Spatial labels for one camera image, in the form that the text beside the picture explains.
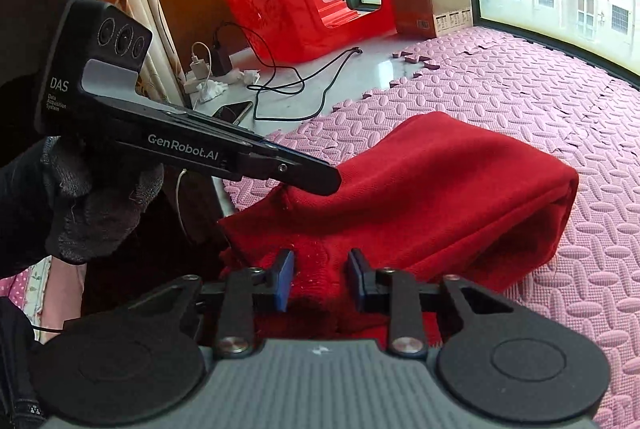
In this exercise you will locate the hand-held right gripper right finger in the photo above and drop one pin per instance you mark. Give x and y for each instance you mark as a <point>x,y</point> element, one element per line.
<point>356,280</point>

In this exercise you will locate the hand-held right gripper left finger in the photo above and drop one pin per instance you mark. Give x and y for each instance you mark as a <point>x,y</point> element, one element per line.
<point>285,280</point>

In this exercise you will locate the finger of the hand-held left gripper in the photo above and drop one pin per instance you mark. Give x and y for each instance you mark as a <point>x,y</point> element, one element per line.
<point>305,174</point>

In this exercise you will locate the red knit sweater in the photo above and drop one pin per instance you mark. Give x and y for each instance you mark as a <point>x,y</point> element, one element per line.
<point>425,189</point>

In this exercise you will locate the person's left forearm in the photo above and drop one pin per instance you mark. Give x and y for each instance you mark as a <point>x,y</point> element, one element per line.
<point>22,219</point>

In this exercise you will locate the person's left hand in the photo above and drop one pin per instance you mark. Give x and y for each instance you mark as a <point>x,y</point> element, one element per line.
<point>100,204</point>

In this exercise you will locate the smartphone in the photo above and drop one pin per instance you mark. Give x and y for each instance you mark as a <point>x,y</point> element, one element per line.
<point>232,111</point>

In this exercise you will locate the white charger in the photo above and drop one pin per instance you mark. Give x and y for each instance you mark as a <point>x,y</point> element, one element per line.
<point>199,71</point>

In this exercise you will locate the crumpled white tissue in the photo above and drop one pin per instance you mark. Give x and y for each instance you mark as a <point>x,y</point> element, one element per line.
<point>235,79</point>

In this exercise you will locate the black power adapter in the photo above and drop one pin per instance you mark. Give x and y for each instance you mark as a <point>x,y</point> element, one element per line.
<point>220,59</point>

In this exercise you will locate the loose pink mat pieces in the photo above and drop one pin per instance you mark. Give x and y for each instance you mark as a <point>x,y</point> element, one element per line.
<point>417,59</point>

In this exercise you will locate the brown cardboard box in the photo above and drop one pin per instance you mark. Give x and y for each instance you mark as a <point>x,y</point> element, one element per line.
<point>430,9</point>

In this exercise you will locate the pink polka dot cloth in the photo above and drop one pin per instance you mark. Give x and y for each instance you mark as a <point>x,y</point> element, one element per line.
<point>25,289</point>

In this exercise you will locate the pink foam floor mat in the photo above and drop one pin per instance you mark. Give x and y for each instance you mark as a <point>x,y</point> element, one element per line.
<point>525,94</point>

